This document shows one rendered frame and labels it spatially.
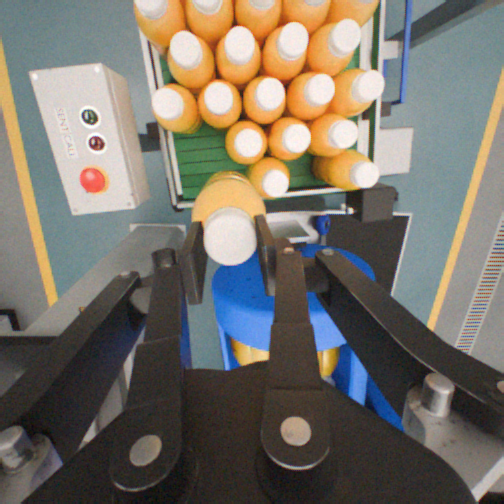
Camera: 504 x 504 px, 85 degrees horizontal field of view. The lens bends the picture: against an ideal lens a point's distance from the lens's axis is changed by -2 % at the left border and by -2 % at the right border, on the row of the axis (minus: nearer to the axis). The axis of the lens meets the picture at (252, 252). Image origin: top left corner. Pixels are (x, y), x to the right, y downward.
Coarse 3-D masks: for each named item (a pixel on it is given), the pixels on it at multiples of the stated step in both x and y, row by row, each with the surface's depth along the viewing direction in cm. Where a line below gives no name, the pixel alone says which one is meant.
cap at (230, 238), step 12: (216, 216) 20; (228, 216) 20; (240, 216) 20; (216, 228) 20; (228, 228) 20; (240, 228) 20; (252, 228) 20; (204, 240) 20; (216, 240) 20; (228, 240) 20; (240, 240) 20; (252, 240) 20; (216, 252) 20; (228, 252) 21; (240, 252) 21; (252, 252) 21; (228, 264) 21
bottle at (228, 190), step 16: (224, 176) 29; (240, 176) 32; (208, 192) 24; (224, 192) 23; (240, 192) 24; (256, 192) 26; (192, 208) 26; (208, 208) 23; (224, 208) 21; (240, 208) 23; (256, 208) 24
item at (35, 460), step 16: (16, 432) 6; (0, 448) 6; (16, 448) 6; (32, 448) 6; (48, 448) 6; (16, 464) 6; (32, 464) 6; (48, 464) 6; (0, 480) 6; (16, 480) 6; (32, 480) 6; (0, 496) 5; (16, 496) 5
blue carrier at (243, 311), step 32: (256, 256) 58; (352, 256) 53; (224, 288) 46; (256, 288) 45; (224, 320) 45; (256, 320) 39; (320, 320) 38; (224, 352) 51; (352, 352) 44; (352, 384) 46
